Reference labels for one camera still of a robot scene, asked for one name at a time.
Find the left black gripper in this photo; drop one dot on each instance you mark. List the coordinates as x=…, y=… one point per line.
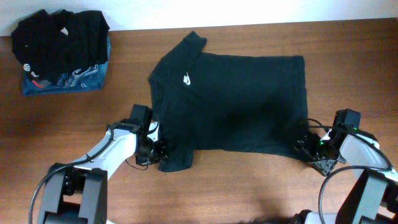
x=161, y=155

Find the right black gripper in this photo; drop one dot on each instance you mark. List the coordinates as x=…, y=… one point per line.
x=307, y=143

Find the dark teal t-shirt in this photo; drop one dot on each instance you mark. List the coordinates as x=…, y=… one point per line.
x=235, y=103

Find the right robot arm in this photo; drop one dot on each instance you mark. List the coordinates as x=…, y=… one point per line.
x=373, y=198

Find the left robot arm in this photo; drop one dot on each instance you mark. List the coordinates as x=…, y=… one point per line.
x=77, y=192

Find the folded blue jeans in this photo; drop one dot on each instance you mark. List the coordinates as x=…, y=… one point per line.
x=87, y=79

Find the black folded sweater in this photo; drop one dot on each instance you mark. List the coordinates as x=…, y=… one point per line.
x=49, y=26

